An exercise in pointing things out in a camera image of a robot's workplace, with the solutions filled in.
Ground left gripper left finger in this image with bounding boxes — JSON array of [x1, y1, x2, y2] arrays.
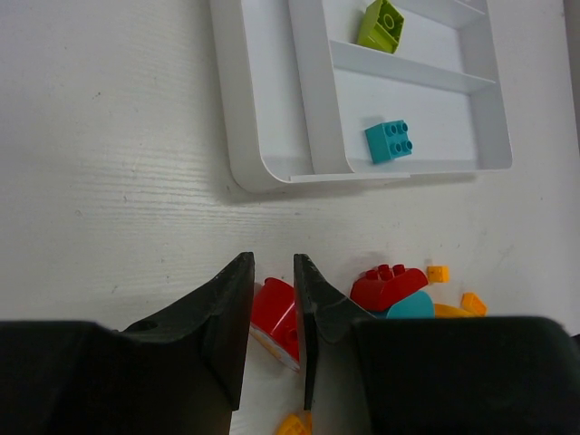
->
[[115, 253, 255, 434]]

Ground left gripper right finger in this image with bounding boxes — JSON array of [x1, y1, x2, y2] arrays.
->
[[294, 254, 375, 434]]

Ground red sloped lego brick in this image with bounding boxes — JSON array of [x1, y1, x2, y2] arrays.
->
[[250, 277, 300, 372]]

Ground red round lego brick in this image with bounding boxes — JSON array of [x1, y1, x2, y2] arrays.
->
[[350, 264, 429, 313]]

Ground teal square lego brick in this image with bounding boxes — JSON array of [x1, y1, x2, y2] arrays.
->
[[364, 120, 413, 164]]

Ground lime green lego brick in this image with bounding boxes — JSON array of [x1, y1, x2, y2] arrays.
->
[[356, 0, 405, 54]]

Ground orange arch lego pieces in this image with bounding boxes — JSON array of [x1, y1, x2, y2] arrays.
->
[[275, 411, 313, 435]]

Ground teal rounded lego brick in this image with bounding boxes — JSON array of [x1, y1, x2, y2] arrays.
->
[[373, 290, 435, 320]]

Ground orange curved lego brick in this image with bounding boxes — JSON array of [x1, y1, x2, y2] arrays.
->
[[433, 304, 479, 318]]

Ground tiny orange lego stud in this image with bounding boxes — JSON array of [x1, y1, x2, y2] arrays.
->
[[427, 265, 450, 284]]

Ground small orange lego brick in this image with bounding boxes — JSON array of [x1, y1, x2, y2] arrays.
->
[[460, 292, 488, 317]]

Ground white divided sorting tray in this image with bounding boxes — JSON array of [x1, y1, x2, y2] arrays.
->
[[210, 1, 513, 193]]

